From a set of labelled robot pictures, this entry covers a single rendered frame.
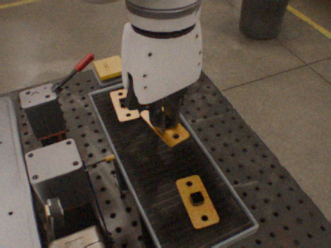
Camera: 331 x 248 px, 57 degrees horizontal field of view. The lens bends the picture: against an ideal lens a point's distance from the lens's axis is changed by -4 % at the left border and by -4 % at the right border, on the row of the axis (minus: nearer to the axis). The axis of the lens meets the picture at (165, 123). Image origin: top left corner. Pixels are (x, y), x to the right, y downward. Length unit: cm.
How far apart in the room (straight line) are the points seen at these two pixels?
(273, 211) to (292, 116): 142
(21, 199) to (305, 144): 185
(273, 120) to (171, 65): 195
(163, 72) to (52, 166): 31
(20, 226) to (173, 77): 44
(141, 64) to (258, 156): 83
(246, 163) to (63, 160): 68
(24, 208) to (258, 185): 70
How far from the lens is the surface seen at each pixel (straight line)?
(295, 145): 220
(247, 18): 305
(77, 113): 129
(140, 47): 36
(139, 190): 49
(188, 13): 34
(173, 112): 46
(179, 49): 38
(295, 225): 104
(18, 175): 76
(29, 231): 68
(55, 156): 62
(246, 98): 242
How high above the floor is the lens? 157
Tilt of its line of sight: 47 degrees down
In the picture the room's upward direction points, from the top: straight up
